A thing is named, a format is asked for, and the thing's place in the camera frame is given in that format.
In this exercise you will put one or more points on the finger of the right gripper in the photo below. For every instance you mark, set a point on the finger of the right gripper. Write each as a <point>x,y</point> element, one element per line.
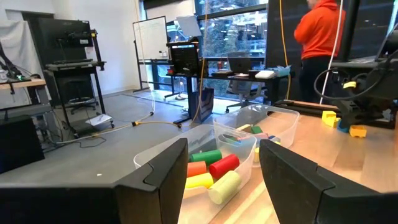
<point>360,116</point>

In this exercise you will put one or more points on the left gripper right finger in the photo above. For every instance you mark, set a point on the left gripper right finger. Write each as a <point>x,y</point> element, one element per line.
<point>298,196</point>

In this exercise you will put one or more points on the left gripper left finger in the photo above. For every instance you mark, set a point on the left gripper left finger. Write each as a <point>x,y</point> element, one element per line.
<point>149,199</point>

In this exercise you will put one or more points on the blue wooden cube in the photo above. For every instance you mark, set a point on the blue wooden cube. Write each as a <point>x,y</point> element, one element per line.
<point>342,128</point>

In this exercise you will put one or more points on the small yellow block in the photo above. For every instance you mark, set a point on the small yellow block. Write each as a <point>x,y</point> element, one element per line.
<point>349,85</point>

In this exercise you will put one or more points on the yellow wooden cube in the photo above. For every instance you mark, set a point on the yellow wooden cube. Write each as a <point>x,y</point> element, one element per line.
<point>328,116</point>
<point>336,123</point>

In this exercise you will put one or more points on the long blue wooden block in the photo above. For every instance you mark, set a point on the long blue wooden block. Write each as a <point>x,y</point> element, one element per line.
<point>274,138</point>

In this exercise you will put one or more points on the long pink wooden block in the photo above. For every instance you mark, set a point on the long pink wooden block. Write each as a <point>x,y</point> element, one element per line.
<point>261,136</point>

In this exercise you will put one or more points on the long green wooden block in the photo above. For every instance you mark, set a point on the long green wooden block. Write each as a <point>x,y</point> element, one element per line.
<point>257,129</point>

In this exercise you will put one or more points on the red wooden block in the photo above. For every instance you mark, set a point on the red wooden block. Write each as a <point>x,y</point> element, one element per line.
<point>224,165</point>

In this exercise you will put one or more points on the beige wooden block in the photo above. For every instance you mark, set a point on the beige wooden block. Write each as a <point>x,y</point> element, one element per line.
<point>244,127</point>

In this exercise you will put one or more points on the small green block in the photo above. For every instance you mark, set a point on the small green block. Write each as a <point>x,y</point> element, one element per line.
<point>230,139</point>

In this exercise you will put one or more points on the black background robot arm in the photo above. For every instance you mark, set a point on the black background robot arm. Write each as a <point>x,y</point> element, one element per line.
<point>9,67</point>

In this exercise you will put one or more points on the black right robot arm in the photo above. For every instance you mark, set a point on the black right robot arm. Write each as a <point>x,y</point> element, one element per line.
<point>393,68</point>

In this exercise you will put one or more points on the clear plastic bin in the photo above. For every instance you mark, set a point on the clear plastic bin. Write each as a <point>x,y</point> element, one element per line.
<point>199,140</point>
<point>280,124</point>

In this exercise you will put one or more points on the person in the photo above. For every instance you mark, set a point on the person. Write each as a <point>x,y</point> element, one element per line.
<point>320,34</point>

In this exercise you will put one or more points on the light teal bag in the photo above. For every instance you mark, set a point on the light teal bag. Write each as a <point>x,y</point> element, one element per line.
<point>281,71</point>

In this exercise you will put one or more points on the white paper sheet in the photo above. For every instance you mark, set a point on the white paper sheet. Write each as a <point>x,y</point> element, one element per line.
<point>99,119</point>

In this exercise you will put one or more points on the white device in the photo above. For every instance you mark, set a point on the white device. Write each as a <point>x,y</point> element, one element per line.
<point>265,74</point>

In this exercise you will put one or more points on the dark blue bag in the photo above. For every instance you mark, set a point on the dark blue bag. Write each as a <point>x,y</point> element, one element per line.
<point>205,102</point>

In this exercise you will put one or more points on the black background desk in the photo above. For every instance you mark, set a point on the black background desk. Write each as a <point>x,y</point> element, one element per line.
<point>190,93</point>

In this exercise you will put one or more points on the grey office chair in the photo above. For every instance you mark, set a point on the grey office chair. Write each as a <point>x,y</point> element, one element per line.
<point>245,90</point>

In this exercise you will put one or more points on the grey laptop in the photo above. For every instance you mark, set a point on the grey laptop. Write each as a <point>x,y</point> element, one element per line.
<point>238,63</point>

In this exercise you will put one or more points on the window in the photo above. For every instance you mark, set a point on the window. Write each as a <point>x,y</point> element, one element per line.
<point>236,34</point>

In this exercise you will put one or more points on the black rolling stand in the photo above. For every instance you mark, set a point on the black rolling stand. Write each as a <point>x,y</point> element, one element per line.
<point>74,68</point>

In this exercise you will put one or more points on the whiteboard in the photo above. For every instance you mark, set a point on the whiteboard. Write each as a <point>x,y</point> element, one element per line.
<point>150,37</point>

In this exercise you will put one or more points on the background wooden table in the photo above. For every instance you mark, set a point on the background wooden table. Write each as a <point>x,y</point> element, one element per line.
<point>21,84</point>

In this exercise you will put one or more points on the grey tilted panel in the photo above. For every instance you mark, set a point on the grey tilted panel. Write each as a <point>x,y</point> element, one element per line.
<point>189,26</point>

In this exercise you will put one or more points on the black background box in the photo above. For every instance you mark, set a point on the black background box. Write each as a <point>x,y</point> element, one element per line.
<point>65,40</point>

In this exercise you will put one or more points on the white cloth backdrop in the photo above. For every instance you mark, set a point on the white cloth backdrop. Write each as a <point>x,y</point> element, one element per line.
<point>15,46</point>

